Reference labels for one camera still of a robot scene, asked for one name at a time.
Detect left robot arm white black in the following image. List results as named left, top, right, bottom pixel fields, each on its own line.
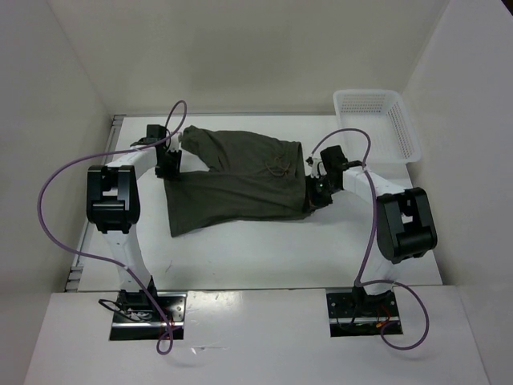
left=87, top=124, right=181, bottom=322

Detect white perforated plastic basket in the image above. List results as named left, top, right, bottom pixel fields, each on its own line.
left=333, top=89, right=422, bottom=164

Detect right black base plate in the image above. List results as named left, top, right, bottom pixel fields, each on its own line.
left=325, top=288, right=402, bottom=338

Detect olive green shorts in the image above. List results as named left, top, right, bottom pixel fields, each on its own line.
left=164, top=126, right=309, bottom=237

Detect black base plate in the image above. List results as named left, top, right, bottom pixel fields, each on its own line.
left=325, top=288, right=402, bottom=338
left=99, top=292, right=187, bottom=342

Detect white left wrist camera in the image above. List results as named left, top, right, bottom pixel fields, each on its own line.
left=164, top=132, right=183, bottom=152

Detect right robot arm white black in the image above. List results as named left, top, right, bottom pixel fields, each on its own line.
left=305, top=145, right=438, bottom=315

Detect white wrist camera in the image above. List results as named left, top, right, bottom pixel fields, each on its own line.
left=306, top=156, right=326, bottom=179
left=164, top=132, right=183, bottom=152

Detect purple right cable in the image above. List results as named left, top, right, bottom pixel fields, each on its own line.
left=310, top=127, right=430, bottom=351

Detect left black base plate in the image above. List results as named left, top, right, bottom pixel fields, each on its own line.
left=99, top=292, right=187, bottom=342

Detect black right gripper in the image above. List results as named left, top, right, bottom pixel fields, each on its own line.
left=303, top=173, right=341, bottom=213

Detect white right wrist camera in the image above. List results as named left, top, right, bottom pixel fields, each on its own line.
left=306, top=156, right=326, bottom=179

